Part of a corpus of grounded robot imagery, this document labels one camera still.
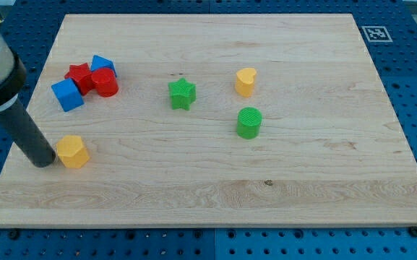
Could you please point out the blue cube block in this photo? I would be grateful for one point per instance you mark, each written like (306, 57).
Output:
(67, 94)

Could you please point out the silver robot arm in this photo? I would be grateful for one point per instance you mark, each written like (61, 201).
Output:
(12, 73)

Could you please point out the wooden board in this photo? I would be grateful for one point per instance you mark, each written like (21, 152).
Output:
(330, 153)

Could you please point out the red cylinder block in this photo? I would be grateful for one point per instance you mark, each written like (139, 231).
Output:
(104, 81)

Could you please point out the yellow heart block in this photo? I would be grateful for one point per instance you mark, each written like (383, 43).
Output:
(245, 81)

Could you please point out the yellow hexagon block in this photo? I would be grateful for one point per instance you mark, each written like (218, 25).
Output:
(72, 151)

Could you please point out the blue triangle block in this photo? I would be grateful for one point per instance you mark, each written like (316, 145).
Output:
(99, 62)

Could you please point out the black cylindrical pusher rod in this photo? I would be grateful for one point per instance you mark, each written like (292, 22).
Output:
(25, 133)

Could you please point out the red star block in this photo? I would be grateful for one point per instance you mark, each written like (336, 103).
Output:
(81, 76)

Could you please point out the green star block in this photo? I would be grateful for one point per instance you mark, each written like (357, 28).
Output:
(182, 94)

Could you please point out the white fiducial marker tag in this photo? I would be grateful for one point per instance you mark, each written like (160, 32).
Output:
(376, 34)

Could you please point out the green cylinder block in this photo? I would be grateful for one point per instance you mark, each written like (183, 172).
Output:
(248, 123)

